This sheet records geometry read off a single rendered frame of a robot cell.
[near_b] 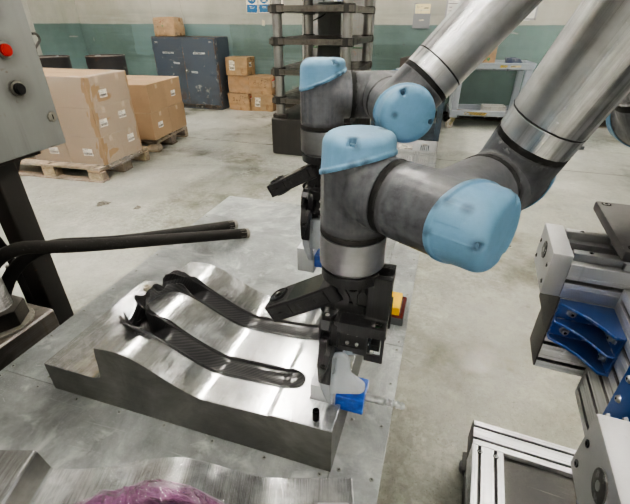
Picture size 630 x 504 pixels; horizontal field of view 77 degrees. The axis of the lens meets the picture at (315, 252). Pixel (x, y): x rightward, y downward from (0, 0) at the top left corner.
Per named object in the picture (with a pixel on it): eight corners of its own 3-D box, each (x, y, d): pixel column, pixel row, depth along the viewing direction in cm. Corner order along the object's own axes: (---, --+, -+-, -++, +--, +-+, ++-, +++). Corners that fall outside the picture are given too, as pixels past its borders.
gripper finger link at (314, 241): (328, 268, 76) (332, 221, 74) (299, 263, 78) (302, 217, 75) (333, 263, 79) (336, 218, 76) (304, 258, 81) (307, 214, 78)
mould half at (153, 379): (365, 348, 78) (370, 292, 71) (330, 472, 57) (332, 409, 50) (150, 301, 91) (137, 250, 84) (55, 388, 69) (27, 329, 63)
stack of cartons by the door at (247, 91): (280, 109, 701) (278, 56, 659) (273, 112, 674) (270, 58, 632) (237, 106, 724) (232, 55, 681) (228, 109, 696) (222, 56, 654)
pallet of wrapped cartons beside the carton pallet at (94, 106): (152, 159, 449) (133, 68, 401) (104, 183, 381) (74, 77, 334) (60, 152, 473) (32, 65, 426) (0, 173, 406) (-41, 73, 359)
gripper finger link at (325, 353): (326, 392, 50) (332, 329, 47) (315, 389, 50) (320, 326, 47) (335, 371, 54) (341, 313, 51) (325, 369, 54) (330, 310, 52)
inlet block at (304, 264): (363, 268, 84) (365, 246, 81) (358, 281, 80) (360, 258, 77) (305, 258, 87) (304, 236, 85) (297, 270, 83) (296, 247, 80)
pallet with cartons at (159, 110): (189, 135, 540) (179, 76, 502) (159, 152, 470) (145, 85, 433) (109, 132, 557) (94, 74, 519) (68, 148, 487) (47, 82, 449)
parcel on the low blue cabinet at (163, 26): (187, 36, 679) (184, 16, 665) (175, 36, 652) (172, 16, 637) (165, 35, 690) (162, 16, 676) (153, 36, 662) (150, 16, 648)
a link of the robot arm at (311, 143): (294, 131, 67) (309, 121, 74) (295, 158, 70) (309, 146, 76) (337, 134, 65) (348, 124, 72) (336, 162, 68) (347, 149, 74)
